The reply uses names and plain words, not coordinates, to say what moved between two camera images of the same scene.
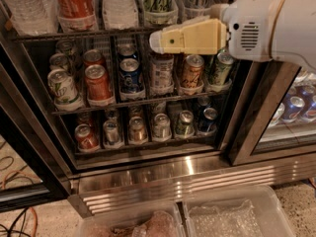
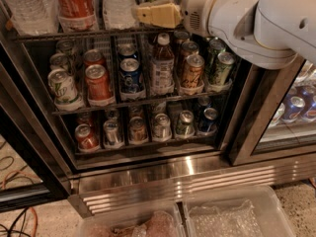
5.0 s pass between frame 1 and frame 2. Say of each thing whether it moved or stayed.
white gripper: moved
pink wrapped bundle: stayed
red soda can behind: stayed
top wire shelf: stayed
